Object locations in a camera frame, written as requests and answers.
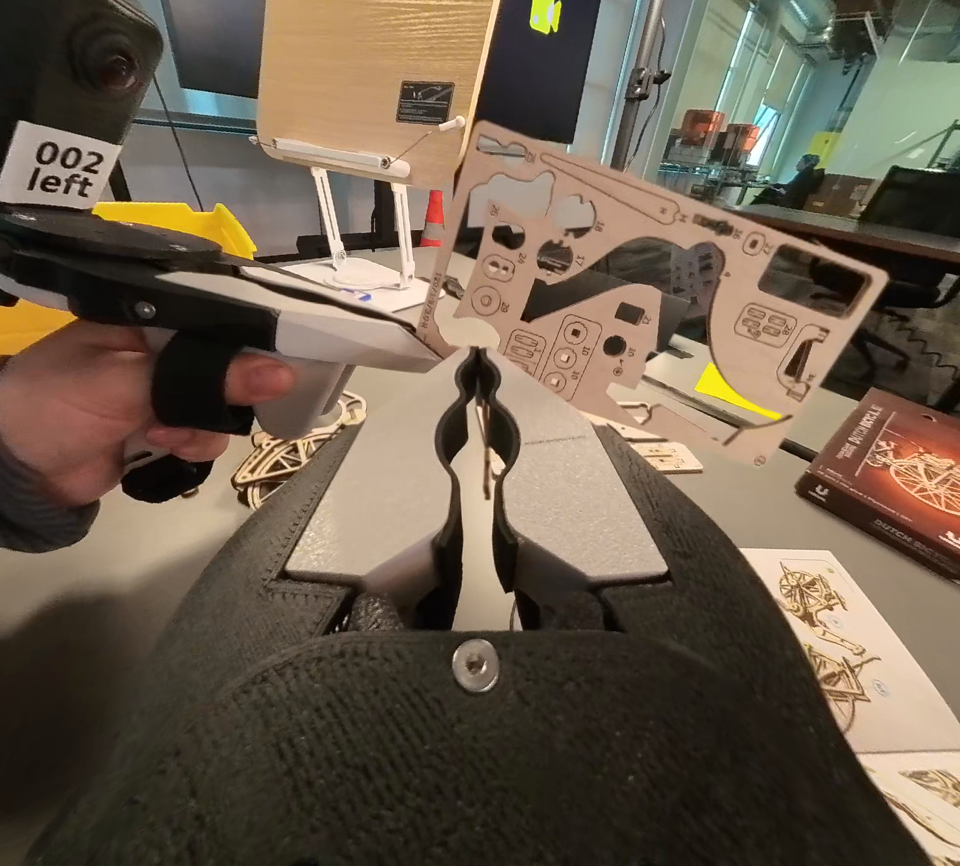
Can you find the person's left hand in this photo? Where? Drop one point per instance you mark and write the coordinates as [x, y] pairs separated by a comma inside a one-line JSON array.
[[75, 393]]

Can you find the assembled wooden wheel model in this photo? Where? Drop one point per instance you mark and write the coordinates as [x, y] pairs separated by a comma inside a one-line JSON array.
[[262, 476]]

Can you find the printed instruction booklet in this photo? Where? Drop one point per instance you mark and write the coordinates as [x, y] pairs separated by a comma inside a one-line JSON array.
[[817, 626]]

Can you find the large wooden model parts sheet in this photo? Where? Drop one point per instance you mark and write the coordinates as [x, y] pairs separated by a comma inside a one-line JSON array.
[[461, 281]]

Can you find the black office chair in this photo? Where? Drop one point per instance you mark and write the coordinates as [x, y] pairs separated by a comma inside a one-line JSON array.
[[915, 205]]

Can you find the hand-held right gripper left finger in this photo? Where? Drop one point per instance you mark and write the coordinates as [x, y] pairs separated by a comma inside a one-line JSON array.
[[375, 506]]

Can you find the yellow sticky note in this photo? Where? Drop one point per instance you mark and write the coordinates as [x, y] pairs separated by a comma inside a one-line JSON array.
[[739, 401]]

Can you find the wooden book stand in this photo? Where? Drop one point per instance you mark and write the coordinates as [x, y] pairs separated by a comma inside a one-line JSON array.
[[375, 18]]

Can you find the orange traffic cone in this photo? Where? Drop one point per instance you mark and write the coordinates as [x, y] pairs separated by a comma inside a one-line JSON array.
[[433, 224]]

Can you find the dark red model kit box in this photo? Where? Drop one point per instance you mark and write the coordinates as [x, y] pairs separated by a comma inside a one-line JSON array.
[[885, 476]]

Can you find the yellow plastic bin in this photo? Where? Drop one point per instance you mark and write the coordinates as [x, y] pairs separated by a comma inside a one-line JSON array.
[[187, 224]]

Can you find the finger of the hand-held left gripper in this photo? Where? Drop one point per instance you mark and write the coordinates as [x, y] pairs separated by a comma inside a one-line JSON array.
[[315, 290], [352, 337]]

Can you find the large dark wall screen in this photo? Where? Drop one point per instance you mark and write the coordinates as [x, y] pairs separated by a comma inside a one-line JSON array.
[[202, 3]]

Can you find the orange 3d printer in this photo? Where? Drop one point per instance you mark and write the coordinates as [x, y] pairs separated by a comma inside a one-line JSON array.
[[701, 138], [742, 144]]

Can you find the long dark table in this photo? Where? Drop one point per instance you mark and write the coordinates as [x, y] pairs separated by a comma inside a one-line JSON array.
[[825, 224]]

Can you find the black light stand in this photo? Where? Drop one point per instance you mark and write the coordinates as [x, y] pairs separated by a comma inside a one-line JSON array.
[[646, 40]]

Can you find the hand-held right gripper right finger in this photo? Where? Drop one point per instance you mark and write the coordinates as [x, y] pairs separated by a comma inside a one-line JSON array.
[[585, 506]]

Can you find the person's left forearm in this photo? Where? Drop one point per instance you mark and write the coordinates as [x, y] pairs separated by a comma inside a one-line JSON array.
[[37, 513]]

